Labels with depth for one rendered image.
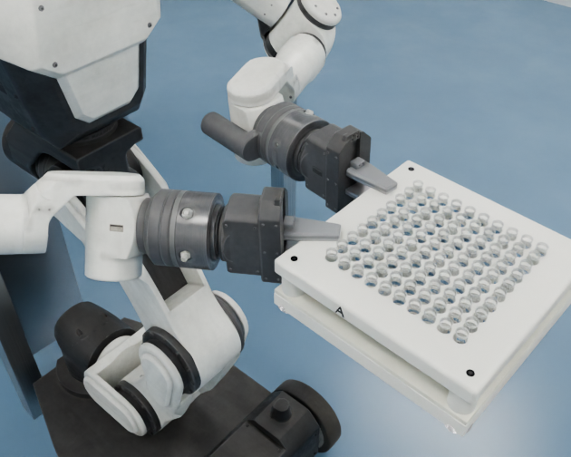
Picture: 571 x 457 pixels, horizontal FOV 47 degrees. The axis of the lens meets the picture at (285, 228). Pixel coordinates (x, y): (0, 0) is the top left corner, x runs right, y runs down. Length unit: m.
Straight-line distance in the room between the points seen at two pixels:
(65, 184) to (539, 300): 0.50
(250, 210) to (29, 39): 0.39
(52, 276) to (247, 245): 1.31
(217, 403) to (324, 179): 0.97
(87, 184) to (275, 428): 0.98
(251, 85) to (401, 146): 1.97
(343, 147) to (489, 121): 2.33
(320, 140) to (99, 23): 0.36
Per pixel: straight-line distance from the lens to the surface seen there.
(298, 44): 1.07
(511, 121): 3.14
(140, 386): 1.50
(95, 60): 1.00
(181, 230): 0.72
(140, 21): 1.03
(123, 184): 0.76
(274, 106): 0.89
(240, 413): 1.68
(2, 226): 0.74
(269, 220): 0.69
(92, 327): 1.66
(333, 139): 0.80
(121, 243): 0.76
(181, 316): 1.19
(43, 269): 1.96
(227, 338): 1.23
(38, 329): 2.08
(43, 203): 0.74
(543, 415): 2.00
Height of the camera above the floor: 1.57
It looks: 41 degrees down
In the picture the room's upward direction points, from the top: straight up
